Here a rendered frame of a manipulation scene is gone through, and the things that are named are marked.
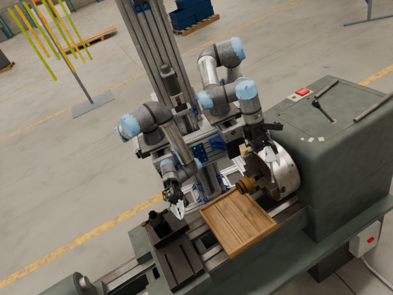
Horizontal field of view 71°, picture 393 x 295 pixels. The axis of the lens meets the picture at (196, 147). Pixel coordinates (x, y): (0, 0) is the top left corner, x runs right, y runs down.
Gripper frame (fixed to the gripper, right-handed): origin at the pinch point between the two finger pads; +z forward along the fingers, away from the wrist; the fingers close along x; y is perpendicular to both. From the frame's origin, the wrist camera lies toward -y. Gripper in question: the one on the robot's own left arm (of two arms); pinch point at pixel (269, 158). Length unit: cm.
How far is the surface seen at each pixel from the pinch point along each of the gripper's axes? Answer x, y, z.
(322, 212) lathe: -3, -26, 53
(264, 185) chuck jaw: -13.3, -1.3, 23.7
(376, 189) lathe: -3, -67, 66
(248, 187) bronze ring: -18.3, 4.8, 23.2
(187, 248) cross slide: -20, 46, 37
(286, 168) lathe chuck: -7.4, -12.2, 16.8
